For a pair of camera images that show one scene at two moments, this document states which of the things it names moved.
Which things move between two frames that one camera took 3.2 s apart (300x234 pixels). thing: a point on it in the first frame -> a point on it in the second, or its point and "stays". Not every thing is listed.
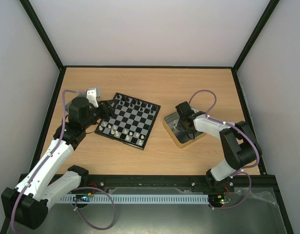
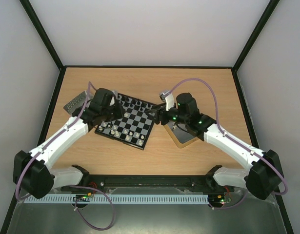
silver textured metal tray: [83, 94] stays
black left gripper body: [102, 115] -> [111, 116]
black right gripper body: [187, 125] -> [161, 116]
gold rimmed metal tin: [170, 123] stays
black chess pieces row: [142, 106] stays
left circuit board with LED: [81, 198] stays
